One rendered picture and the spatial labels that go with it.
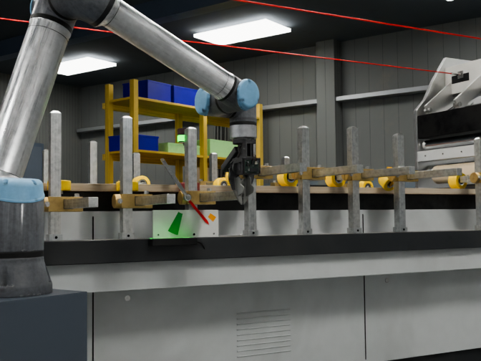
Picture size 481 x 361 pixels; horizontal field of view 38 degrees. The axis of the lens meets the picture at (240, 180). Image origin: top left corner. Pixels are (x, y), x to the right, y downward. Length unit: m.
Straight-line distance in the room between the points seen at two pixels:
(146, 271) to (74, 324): 0.85
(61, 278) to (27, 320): 0.82
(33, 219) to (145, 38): 0.60
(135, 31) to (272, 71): 9.22
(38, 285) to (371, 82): 8.85
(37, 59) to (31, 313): 0.68
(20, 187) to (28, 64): 0.40
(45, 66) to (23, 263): 0.55
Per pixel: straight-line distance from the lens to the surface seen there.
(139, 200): 2.41
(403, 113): 9.93
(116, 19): 1.90
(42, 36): 1.94
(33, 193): 1.66
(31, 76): 1.90
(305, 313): 3.07
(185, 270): 2.56
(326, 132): 10.19
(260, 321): 2.95
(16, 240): 1.64
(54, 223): 2.38
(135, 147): 8.72
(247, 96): 2.08
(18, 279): 1.63
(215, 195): 2.43
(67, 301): 1.66
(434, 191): 3.45
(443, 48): 9.88
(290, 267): 2.77
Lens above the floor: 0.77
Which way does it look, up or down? 3 degrees up
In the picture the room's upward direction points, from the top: 1 degrees counter-clockwise
